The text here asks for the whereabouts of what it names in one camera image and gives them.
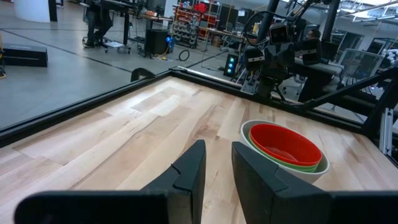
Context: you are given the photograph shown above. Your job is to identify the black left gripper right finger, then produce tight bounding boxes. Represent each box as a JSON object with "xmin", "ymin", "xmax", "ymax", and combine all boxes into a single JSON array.
[{"xmin": 231, "ymin": 141, "xmax": 398, "ymax": 224}]

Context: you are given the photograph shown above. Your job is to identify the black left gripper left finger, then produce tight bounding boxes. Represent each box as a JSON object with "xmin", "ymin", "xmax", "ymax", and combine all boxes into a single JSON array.
[{"xmin": 14, "ymin": 139, "xmax": 206, "ymax": 224}]

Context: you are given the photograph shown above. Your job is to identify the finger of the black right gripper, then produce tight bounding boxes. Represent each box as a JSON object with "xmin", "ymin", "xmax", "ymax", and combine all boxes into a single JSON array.
[
  {"xmin": 295, "ymin": 39, "xmax": 322, "ymax": 66},
  {"xmin": 244, "ymin": 46, "xmax": 266, "ymax": 65}
]

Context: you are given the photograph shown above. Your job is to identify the green plastic bowl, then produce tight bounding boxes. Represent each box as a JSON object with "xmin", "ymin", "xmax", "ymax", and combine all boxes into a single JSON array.
[
  {"xmin": 248, "ymin": 135, "xmax": 321, "ymax": 172},
  {"xmin": 248, "ymin": 136, "xmax": 320, "ymax": 174},
  {"xmin": 248, "ymin": 133, "xmax": 322, "ymax": 169}
]

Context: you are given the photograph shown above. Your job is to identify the red plastic bowl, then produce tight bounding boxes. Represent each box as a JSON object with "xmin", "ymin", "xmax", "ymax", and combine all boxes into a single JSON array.
[{"xmin": 248, "ymin": 123, "xmax": 323, "ymax": 167}]

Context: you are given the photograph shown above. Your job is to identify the parts shelf with bins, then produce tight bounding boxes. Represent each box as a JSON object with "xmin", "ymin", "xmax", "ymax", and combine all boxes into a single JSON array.
[{"xmin": 172, "ymin": 4, "xmax": 218, "ymax": 49}]

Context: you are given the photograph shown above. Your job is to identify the person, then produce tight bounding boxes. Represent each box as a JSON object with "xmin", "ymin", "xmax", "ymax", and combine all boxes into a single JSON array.
[
  {"xmin": 298, "ymin": 27, "xmax": 324, "ymax": 103},
  {"xmin": 82, "ymin": 0, "xmax": 114, "ymax": 49}
]

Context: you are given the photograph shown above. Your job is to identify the computer tower blue lights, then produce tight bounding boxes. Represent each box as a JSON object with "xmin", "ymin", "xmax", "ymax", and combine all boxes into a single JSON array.
[{"xmin": 223, "ymin": 52, "xmax": 239, "ymax": 78}]

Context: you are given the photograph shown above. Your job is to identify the white ribbed bowl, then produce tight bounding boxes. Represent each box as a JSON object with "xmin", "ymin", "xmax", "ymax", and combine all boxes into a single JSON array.
[{"xmin": 239, "ymin": 119, "xmax": 330, "ymax": 184}]

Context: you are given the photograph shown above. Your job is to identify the black computer tower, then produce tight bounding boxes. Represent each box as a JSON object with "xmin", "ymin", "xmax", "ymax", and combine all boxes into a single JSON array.
[{"xmin": 144, "ymin": 28, "xmax": 175, "ymax": 57}]

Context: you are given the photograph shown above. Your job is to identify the silver aluminium extrusion piece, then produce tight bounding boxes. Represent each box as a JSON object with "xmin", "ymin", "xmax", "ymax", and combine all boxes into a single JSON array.
[{"xmin": 379, "ymin": 107, "xmax": 394, "ymax": 156}]

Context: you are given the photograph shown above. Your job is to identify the black standing desk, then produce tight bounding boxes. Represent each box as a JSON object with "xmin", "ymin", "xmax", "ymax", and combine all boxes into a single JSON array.
[{"xmin": 99, "ymin": 0, "xmax": 174, "ymax": 58}]

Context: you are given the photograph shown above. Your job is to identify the black low platform box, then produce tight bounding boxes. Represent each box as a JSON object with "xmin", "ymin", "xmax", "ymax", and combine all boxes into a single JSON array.
[{"xmin": 2, "ymin": 43, "xmax": 49, "ymax": 68}]

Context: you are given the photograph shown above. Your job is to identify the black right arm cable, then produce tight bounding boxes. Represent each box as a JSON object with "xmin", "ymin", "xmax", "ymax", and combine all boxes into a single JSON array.
[{"xmin": 242, "ymin": 11, "xmax": 280, "ymax": 48}]

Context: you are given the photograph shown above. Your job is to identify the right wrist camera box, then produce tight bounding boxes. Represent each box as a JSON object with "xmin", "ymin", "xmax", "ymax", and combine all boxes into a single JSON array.
[{"xmin": 269, "ymin": 22, "xmax": 290, "ymax": 44}]

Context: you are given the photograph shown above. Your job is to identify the silver metal bracket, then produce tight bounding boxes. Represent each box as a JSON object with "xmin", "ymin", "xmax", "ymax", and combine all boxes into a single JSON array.
[{"xmin": 241, "ymin": 74, "xmax": 259, "ymax": 94}]

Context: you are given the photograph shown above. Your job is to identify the black aluminium frame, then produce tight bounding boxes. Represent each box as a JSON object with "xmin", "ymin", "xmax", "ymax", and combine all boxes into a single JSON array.
[{"xmin": 0, "ymin": 63, "xmax": 398, "ymax": 169}]

